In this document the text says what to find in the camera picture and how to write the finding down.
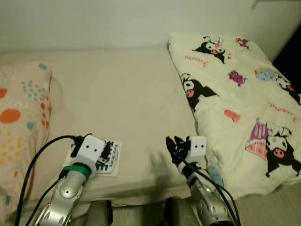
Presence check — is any pink pillow with orange spots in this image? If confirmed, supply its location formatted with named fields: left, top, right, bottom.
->
left=0, top=61, right=53, bottom=222

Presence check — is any cream bed mattress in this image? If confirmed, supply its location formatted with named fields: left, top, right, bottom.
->
left=0, top=47, right=264, bottom=208

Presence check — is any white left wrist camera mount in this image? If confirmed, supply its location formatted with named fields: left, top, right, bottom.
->
left=75, top=135, right=107, bottom=170

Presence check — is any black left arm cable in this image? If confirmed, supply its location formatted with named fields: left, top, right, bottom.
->
left=14, top=135, right=86, bottom=226

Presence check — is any dark left robot leg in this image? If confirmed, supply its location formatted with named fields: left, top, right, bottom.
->
left=87, top=200, right=114, bottom=226

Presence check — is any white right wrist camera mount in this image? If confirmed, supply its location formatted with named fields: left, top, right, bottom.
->
left=187, top=137, right=208, bottom=163

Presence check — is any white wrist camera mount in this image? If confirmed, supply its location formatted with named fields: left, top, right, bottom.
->
left=75, top=135, right=107, bottom=170
left=187, top=137, right=208, bottom=163

